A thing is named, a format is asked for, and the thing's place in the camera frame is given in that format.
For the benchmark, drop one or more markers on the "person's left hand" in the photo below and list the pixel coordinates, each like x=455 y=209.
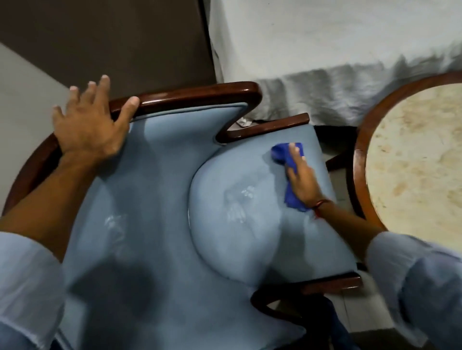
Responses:
x=88 y=129

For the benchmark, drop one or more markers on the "person's right hand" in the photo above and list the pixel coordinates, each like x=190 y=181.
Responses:
x=306 y=184

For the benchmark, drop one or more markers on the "person's left little finger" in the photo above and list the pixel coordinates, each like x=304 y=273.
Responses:
x=59 y=114

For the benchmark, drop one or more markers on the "person's right fingers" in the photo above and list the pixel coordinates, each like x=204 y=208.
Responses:
x=296 y=157

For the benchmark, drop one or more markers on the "person's left thumb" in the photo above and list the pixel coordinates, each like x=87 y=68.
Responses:
x=127 y=110

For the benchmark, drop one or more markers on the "person's left middle finger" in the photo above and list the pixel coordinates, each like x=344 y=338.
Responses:
x=90 y=93

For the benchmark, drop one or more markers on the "blue cleaning cloth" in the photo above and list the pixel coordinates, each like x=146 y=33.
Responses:
x=279 y=153

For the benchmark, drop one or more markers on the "blue upholstered wooden armchair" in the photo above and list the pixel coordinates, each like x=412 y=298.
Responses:
x=158 y=202

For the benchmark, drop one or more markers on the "person's right forearm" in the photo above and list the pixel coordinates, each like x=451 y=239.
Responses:
x=348 y=227

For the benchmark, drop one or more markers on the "person's left forearm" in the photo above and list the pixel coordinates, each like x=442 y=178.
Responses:
x=47 y=205

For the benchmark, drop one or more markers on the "white bed sheet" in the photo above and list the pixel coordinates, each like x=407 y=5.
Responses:
x=325 y=50

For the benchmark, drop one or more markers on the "round marble top wooden table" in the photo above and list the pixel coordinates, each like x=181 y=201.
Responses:
x=415 y=158

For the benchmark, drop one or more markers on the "light blue shirt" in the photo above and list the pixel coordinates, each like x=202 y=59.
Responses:
x=25 y=285

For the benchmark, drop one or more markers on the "dark blue trousers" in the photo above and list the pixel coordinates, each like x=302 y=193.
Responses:
x=337 y=328

